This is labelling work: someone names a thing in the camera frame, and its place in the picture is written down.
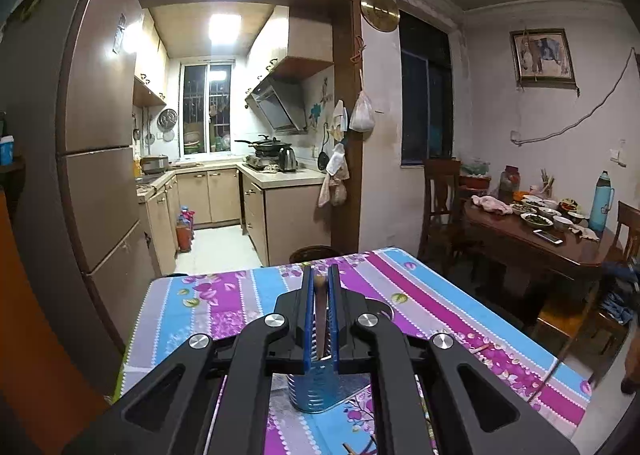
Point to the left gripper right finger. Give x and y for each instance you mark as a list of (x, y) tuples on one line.
[(431, 395)]

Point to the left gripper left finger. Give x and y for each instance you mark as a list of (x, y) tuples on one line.
[(209, 396)]

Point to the blue perforated utensil holder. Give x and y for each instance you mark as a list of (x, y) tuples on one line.
[(316, 391)]

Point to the floral striped tablecloth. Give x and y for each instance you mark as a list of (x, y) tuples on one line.
[(416, 299)]

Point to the wooden dining chair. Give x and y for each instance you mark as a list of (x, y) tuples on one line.
[(441, 223)]

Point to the dark wooden dining table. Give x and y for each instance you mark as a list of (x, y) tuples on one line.
[(520, 272)]

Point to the wooden chair right side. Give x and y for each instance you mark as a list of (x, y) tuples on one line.
[(572, 319)]

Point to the steel electric kettle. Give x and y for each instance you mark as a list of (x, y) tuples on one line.
[(287, 161)]

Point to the blue thermos flask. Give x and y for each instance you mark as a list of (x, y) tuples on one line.
[(602, 202)]

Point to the brown steel refrigerator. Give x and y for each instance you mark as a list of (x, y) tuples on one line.
[(67, 81)]

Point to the hanging white plastic bag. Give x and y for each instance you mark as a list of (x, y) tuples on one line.
[(362, 118)]

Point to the steel range hood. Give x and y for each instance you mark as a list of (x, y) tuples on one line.
[(281, 103)]

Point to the framed elephant picture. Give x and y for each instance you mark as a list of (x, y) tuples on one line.
[(542, 59)]

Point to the round brass wall plate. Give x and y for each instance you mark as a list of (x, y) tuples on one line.
[(383, 15)]

